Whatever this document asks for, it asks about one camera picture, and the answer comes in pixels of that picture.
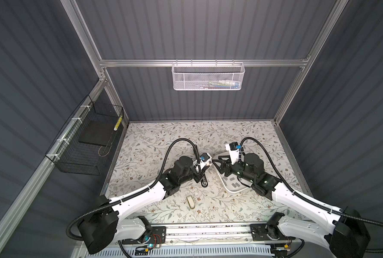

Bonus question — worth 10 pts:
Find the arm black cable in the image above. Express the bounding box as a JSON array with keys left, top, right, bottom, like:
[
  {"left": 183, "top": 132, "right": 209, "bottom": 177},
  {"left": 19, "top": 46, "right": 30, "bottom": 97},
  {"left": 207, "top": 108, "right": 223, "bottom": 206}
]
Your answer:
[
  {"left": 239, "top": 137, "right": 383, "bottom": 253},
  {"left": 65, "top": 138, "right": 201, "bottom": 241}
]

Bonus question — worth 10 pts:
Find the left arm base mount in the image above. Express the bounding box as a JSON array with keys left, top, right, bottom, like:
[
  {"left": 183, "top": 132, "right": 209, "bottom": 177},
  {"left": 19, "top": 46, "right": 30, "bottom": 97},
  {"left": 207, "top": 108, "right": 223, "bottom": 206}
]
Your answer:
[{"left": 121, "top": 226, "right": 167, "bottom": 245}]

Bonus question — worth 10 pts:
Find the white wire wall basket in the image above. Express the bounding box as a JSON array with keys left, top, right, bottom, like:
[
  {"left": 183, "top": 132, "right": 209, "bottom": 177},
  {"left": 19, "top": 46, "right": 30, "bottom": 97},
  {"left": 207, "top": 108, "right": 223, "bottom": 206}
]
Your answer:
[{"left": 171, "top": 62, "right": 245, "bottom": 91}]

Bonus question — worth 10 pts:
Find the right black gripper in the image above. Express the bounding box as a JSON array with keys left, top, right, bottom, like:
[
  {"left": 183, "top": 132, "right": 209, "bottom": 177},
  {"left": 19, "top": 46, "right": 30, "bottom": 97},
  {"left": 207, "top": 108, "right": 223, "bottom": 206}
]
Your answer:
[{"left": 212, "top": 154, "right": 255, "bottom": 184}]

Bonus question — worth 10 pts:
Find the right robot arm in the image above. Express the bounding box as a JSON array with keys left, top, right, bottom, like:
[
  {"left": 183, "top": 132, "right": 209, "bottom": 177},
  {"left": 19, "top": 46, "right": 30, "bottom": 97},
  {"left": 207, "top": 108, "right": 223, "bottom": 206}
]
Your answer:
[{"left": 213, "top": 153, "right": 371, "bottom": 258}]

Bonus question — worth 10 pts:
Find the white vent strip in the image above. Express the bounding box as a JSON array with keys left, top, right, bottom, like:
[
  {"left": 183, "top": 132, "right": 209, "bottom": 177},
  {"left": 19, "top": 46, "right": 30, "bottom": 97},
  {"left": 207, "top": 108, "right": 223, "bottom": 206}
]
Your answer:
[{"left": 86, "top": 244, "right": 275, "bottom": 258}]

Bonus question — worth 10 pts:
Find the white plastic tray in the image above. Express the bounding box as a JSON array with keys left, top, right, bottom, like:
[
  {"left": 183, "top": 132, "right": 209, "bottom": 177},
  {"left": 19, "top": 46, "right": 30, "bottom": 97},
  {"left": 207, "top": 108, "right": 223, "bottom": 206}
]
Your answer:
[{"left": 213, "top": 162, "right": 252, "bottom": 194}]

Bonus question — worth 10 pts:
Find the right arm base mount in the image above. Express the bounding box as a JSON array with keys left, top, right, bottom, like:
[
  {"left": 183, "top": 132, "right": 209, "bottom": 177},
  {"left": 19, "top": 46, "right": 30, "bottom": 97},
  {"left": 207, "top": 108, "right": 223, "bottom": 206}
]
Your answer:
[{"left": 249, "top": 223, "right": 295, "bottom": 241}]

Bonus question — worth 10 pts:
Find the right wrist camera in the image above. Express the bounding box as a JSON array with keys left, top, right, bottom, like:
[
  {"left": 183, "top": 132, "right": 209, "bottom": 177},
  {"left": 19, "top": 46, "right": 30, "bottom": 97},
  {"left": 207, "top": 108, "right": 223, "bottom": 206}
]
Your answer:
[{"left": 226, "top": 142, "right": 242, "bottom": 164}]

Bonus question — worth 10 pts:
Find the yellow marker pen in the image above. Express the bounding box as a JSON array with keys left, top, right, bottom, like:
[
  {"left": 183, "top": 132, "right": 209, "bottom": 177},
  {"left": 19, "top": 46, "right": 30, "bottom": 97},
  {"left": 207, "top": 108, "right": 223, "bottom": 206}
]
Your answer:
[{"left": 114, "top": 116, "right": 123, "bottom": 131}]

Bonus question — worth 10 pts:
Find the black wire side basket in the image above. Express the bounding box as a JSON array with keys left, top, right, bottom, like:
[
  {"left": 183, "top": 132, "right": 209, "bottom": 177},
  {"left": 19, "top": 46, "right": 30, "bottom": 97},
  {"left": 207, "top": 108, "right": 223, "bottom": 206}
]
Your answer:
[{"left": 46, "top": 96, "right": 124, "bottom": 176}]

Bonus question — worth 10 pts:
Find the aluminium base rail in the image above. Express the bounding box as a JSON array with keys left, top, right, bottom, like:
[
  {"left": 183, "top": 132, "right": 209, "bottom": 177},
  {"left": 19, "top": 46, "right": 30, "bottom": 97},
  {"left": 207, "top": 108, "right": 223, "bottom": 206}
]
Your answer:
[{"left": 78, "top": 220, "right": 337, "bottom": 249}]

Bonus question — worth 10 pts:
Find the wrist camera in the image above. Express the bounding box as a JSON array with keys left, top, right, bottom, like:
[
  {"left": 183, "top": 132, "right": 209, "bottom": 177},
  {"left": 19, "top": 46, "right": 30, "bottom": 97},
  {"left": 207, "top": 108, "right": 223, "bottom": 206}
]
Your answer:
[
  {"left": 198, "top": 153, "right": 212, "bottom": 170},
  {"left": 226, "top": 142, "right": 242, "bottom": 164}
]

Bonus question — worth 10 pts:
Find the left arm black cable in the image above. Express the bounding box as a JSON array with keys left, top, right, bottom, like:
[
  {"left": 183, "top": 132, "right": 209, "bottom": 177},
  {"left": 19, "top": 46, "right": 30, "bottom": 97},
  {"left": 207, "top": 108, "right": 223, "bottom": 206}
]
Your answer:
[{"left": 65, "top": 138, "right": 201, "bottom": 241}]

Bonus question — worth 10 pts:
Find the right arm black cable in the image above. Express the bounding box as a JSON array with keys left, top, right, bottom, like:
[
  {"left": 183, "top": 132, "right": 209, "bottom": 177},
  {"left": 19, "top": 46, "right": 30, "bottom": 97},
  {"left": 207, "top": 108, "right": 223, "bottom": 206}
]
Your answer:
[{"left": 239, "top": 137, "right": 383, "bottom": 253}]

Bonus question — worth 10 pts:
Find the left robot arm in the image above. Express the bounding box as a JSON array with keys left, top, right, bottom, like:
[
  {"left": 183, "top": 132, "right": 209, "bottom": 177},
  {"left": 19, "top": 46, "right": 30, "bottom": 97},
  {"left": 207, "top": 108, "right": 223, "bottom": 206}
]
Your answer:
[{"left": 77, "top": 153, "right": 212, "bottom": 254}]

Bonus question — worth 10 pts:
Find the black foam pad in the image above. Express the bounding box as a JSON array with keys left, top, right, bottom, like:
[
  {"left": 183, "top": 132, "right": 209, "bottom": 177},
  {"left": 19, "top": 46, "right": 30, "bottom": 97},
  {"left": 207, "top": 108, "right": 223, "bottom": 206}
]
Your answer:
[{"left": 79, "top": 120, "right": 116, "bottom": 147}]

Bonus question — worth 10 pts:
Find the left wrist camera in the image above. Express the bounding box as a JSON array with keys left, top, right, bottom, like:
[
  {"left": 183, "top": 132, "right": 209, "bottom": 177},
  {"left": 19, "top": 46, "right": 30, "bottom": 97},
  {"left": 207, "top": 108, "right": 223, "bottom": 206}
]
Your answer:
[{"left": 198, "top": 153, "right": 212, "bottom": 170}]

